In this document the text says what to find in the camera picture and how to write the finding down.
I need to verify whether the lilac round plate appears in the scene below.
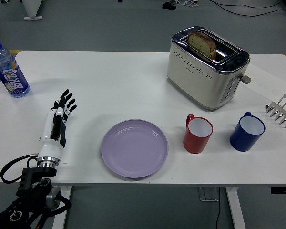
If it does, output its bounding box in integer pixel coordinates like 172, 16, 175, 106
101, 119, 169, 179

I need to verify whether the white stand foot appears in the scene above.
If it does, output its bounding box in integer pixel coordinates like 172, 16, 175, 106
21, 0, 43, 21

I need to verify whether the black floor device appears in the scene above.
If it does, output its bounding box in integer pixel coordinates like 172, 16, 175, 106
162, 1, 177, 10

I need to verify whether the cream steel toaster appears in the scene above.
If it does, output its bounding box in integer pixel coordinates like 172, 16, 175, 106
167, 26, 252, 112

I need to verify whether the black hanging power cable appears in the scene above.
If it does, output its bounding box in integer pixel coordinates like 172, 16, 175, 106
214, 187, 222, 229

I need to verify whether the white paper sheet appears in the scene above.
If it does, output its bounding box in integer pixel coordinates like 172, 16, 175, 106
245, 63, 286, 103

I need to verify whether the blue-capped drink bottle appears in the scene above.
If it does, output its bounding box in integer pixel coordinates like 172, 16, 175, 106
0, 39, 31, 98

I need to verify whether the black floor cable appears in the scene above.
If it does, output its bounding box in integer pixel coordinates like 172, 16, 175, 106
208, 0, 286, 18

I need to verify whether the toasted bread slice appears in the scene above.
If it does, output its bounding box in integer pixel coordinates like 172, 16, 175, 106
187, 31, 216, 60

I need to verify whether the red mug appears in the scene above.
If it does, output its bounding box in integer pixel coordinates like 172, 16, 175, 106
183, 114, 214, 154

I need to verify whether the blue mug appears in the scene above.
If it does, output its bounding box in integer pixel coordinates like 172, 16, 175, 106
229, 112, 266, 152

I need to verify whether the steel toast rack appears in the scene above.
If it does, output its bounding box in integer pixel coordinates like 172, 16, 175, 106
264, 94, 286, 129

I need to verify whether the grey cable box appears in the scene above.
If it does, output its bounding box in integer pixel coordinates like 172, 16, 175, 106
198, 187, 220, 201

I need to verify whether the white table leg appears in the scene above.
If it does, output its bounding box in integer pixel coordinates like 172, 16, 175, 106
225, 187, 246, 229
51, 186, 72, 229

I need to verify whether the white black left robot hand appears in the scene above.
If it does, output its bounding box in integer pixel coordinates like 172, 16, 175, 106
37, 89, 78, 161

